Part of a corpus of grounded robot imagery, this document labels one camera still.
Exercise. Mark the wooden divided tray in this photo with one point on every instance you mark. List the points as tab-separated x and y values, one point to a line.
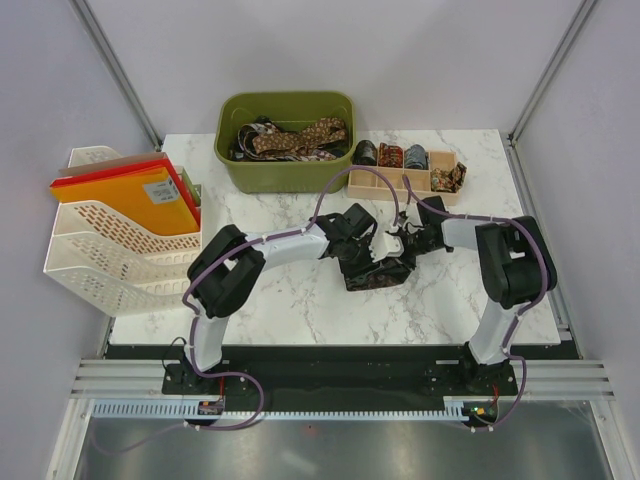
366	186

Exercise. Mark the red rolled tie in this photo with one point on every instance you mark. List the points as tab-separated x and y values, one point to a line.
390	156

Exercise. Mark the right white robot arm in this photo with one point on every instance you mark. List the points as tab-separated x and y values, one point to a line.
515	266

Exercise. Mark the white slotted cable duct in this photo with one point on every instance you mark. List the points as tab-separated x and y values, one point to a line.
196	409

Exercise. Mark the black rolled tie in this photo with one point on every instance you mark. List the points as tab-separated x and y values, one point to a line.
365	154

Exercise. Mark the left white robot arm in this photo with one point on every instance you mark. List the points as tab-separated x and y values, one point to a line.
225	273

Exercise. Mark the white plastic file rack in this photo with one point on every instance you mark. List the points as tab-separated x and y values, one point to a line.
110	261

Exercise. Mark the dark paisley tie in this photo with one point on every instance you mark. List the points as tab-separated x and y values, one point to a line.
394	272

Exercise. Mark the brown patterned tie in bin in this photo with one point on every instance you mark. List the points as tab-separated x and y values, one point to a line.
272	138

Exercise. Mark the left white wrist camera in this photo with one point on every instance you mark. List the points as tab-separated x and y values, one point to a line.
386	245

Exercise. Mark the blue grey rolled tie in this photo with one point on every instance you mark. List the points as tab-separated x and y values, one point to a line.
416	157

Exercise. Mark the pile of ties in bin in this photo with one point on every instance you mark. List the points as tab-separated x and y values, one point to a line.
241	150

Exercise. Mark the green plastic bin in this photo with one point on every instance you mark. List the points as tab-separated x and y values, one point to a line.
293	110

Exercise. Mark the aluminium rail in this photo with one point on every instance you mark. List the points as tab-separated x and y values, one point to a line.
118	379

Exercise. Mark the red folder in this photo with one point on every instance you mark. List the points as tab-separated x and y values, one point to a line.
128	166

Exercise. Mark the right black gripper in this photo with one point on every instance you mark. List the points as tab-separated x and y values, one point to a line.
407	255

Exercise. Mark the gold floral tie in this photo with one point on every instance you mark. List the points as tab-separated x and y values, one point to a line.
448	181

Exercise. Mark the orange folder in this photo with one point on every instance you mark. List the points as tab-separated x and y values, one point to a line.
150	199

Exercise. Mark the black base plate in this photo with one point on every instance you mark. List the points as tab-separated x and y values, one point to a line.
330	377

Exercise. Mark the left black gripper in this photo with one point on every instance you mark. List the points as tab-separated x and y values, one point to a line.
365	266

